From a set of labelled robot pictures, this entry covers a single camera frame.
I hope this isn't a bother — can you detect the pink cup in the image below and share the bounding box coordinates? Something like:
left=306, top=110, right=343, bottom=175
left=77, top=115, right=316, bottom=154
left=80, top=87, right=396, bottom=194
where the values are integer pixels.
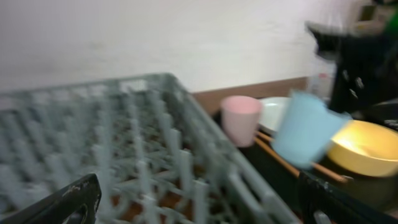
left=221, top=95, right=262, bottom=147

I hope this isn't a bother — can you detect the left wooden chopstick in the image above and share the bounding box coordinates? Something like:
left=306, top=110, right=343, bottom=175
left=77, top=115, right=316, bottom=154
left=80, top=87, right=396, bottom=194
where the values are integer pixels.
left=254, top=138, right=300, bottom=178

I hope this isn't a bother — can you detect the wooden chopstick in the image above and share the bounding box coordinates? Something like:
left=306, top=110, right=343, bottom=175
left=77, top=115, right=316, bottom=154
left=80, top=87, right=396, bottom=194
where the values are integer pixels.
left=256, top=131, right=349, bottom=183
left=254, top=138, right=300, bottom=178

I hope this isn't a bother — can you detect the yellow bowl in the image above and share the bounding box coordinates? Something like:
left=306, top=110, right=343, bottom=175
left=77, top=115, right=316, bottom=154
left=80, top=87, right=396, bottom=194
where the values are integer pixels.
left=327, top=120, right=397, bottom=177

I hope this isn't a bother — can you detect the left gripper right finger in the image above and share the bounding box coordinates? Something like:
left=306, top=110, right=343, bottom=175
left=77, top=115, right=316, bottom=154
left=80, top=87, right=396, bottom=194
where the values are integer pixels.
left=297, top=171, right=397, bottom=224

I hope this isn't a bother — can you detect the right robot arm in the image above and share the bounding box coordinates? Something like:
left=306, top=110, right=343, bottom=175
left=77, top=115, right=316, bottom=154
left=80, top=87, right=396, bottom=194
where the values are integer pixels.
left=305, top=1, right=397, bottom=113

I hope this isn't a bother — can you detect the blue cup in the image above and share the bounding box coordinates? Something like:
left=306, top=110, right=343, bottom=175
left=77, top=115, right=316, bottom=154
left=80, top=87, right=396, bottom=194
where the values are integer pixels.
left=271, top=90, right=351, bottom=169

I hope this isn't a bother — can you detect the clear plastic bin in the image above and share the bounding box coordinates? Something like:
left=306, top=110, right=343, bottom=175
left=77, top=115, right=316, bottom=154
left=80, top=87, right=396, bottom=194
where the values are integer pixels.
left=307, top=58, right=336, bottom=101

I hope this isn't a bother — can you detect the grey dishwasher rack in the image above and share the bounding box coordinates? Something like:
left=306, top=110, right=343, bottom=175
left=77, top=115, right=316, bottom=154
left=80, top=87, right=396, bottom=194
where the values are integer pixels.
left=1, top=73, right=298, bottom=223

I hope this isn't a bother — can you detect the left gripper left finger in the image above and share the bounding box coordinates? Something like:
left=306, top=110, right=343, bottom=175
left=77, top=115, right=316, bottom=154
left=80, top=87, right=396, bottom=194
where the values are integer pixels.
left=1, top=174, right=101, bottom=224

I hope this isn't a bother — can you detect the right wooden chopstick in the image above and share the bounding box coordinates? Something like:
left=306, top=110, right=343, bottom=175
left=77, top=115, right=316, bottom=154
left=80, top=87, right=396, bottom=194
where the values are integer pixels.
left=256, top=131, right=349, bottom=183

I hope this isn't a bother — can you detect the grey plate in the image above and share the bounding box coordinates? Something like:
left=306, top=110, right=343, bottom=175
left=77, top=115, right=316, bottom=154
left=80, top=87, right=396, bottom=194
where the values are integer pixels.
left=259, top=96, right=290, bottom=135

